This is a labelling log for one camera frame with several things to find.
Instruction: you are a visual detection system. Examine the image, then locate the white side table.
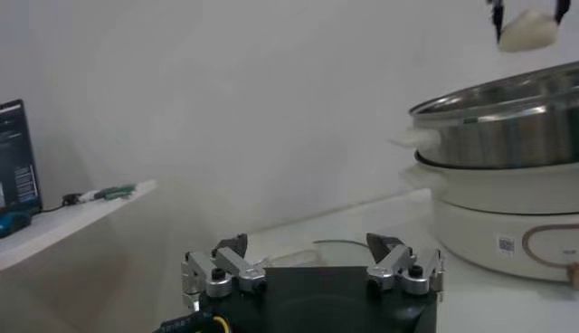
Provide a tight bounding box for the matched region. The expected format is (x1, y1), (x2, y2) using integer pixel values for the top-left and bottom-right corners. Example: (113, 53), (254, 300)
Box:
(0, 178), (159, 333)

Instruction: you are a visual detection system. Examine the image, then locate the perforated steel steamer basket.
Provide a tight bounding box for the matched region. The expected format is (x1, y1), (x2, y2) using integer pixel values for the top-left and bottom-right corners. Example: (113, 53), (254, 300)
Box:
(389, 61), (579, 171)

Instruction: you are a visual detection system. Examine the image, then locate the blue computer mouse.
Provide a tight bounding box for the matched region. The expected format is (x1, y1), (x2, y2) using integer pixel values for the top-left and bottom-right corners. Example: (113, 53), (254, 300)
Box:
(0, 210), (33, 240)

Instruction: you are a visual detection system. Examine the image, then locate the green circuit board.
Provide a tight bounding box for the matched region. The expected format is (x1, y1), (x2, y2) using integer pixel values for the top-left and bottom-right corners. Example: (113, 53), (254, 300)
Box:
(92, 183), (137, 202)

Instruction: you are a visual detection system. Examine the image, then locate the round glass pot lid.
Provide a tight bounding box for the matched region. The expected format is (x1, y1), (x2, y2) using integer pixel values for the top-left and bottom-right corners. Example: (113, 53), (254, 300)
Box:
(264, 238), (376, 269)

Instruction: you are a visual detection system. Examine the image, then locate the white steamed baozi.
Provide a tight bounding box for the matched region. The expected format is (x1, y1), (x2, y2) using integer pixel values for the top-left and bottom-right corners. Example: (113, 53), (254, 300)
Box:
(496, 8), (562, 54)

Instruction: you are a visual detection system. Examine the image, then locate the cream electric cooking pot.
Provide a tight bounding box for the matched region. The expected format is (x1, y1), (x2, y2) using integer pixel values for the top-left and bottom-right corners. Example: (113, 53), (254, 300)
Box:
(400, 153), (579, 290)

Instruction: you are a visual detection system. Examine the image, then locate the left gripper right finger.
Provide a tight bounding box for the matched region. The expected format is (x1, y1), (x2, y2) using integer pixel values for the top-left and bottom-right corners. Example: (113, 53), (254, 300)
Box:
(365, 233), (447, 298)

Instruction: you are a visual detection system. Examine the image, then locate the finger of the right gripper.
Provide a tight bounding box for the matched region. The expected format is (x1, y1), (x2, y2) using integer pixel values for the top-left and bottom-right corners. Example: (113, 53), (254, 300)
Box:
(486, 0), (506, 44)
(554, 0), (574, 26)

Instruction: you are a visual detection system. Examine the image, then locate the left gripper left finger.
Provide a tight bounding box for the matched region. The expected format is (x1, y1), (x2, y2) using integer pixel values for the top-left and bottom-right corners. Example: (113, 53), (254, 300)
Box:
(180, 233), (268, 313)

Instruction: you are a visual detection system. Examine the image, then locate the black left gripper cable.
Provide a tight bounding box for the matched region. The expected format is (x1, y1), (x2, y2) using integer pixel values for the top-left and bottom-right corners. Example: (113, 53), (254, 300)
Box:
(153, 310), (232, 333)

